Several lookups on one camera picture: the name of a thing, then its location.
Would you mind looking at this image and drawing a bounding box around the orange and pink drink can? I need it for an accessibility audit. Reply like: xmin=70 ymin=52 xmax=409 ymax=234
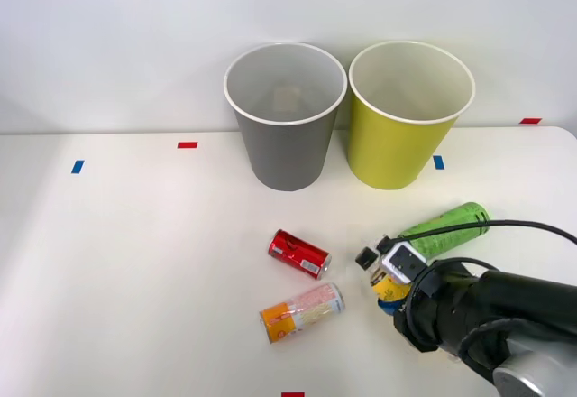
xmin=259 ymin=282 xmax=347 ymax=345

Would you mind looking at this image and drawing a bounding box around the yellow-green plastic waste bin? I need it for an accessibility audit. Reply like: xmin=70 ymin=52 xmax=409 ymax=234
xmin=346 ymin=40 xmax=477 ymax=191

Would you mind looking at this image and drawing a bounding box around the red drink can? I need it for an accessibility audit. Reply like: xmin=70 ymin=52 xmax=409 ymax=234
xmin=268 ymin=228 xmax=334 ymax=281

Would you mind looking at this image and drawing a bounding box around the grey plastic waste bin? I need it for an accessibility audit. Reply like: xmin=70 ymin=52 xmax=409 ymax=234
xmin=223 ymin=42 xmax=348 ymax=193

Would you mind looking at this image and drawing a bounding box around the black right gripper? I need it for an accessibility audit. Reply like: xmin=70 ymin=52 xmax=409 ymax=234
xmin=377 ymin=269 xmax=455 ymax=354

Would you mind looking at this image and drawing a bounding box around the green drink can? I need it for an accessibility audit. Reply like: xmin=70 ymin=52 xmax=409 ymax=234
xmin=396 ymin=201 xmax=491 ymax=256

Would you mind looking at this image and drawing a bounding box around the small bottle with yellow label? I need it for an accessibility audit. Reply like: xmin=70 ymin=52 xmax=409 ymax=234
xmin=354 ymin=235 xmax=412 ymax=313

